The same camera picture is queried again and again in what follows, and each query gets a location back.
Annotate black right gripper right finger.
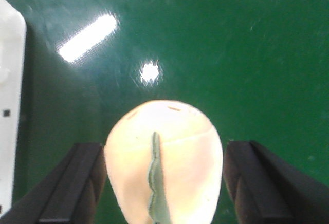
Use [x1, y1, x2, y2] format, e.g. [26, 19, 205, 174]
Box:
[223, 141, 328, 223]

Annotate white plastic Totelife crate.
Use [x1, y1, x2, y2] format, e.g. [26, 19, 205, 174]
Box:
[1, 0, 27, 216]

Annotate yellow toy potato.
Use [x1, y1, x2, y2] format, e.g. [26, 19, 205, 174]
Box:
[104, 100, 223, 223]

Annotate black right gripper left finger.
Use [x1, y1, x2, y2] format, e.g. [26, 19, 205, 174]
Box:
[1, 143, 106, 223]

